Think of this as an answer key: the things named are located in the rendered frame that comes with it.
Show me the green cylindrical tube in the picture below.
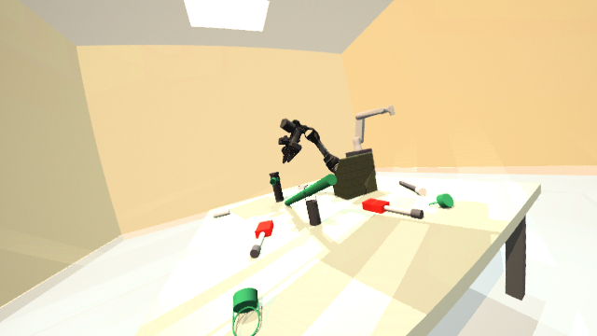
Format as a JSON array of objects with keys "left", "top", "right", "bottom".
[{"left": 285, "top": 174, "right": 337, "bottom": 206}]

